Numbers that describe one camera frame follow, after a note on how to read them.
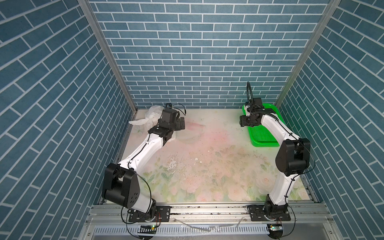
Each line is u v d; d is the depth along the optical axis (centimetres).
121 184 42
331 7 71
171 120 66
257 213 74
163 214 73
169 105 74
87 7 70
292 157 51
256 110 72
